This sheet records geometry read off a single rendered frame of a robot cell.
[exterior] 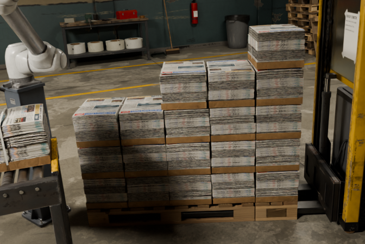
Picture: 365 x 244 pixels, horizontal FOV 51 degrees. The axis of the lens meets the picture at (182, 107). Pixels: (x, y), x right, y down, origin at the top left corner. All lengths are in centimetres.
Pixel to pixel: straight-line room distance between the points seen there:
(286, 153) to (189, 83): 78
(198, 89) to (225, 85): 17
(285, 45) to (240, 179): 92
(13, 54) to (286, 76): 172
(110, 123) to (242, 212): 108
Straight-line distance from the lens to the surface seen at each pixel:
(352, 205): 270
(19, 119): 195
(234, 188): 267
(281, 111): 250
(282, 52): 241
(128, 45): 858
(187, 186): 265
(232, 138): 251
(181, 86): 239
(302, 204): 291
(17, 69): 271
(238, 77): 239
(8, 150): 196
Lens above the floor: 160
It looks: 18 degrees down
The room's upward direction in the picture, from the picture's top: 3 degrees counter-clockwise
